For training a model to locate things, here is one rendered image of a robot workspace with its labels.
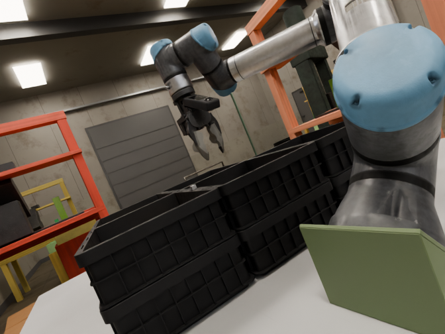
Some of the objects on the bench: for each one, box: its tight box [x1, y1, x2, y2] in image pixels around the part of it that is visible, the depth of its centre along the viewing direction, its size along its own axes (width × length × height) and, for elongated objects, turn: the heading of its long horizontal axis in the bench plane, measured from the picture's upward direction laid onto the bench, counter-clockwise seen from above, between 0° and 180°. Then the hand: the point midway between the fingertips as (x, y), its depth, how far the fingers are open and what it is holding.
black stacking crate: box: [235, 180, 337, 276], centre depth 82 cm, size 40×30×12 cm
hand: (214, 152), depth 79 cm, fingers open, 5 cm apart
